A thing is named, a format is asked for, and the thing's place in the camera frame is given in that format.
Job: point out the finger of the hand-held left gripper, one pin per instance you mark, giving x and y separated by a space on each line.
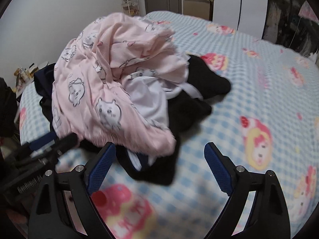
68 140
42 141

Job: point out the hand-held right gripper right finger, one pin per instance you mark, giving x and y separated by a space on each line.
218 169

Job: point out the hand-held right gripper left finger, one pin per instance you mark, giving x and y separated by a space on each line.
102 169

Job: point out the pink printed pajama pants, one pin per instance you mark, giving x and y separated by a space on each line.
82 99

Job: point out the pink printed pajama top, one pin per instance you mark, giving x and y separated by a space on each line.
134 37

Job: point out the dark cloth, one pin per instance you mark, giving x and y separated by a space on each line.
7 107

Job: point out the navy garment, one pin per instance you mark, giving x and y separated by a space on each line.
43 79

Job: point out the cluttered bedside table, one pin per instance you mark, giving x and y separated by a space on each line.
26 73

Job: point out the blue checked printed blanket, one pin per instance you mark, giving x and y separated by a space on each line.
249 104

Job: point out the white garment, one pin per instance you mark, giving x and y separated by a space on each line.
147 99

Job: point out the black garment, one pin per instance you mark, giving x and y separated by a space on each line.
199 79

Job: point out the white shelf rack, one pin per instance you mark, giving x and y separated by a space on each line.
129 3

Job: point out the white wardrobe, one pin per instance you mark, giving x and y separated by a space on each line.
236 2

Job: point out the brown cabinet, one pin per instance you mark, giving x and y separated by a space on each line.
197 2

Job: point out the dark open closet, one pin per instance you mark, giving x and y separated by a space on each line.
291 17

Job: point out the pink printed hanging cloth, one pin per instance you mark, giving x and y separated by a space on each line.
310 11

